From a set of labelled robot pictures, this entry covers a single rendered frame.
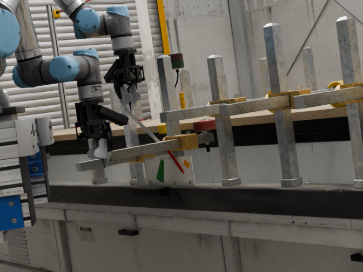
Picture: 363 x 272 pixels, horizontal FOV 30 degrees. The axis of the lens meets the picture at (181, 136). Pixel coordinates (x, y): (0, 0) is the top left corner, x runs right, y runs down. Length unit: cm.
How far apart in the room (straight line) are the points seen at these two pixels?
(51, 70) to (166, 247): 116
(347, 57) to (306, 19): 989
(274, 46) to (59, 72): 61
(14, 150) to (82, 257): 183
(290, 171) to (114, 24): 81
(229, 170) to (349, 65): 56
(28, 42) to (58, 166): 147
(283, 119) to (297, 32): 990
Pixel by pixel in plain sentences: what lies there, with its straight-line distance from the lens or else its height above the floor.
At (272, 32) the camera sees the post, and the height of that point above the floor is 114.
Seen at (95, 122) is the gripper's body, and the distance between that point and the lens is 205.
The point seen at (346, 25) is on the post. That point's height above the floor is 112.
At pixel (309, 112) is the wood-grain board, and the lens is 214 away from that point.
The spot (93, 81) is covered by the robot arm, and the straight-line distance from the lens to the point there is 205.
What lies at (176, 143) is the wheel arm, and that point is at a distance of 225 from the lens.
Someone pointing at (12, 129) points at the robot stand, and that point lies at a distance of 169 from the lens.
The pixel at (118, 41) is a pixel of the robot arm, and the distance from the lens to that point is 234.
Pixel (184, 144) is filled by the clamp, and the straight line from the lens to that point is 225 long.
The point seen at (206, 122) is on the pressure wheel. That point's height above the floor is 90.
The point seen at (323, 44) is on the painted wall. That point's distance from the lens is 1143.
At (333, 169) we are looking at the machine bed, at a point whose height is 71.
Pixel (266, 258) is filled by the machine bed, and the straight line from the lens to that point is 245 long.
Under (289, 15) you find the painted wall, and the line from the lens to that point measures 1194.
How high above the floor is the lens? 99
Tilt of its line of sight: 3 degrees down
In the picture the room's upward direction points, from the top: 8 degrees counter-clockwise
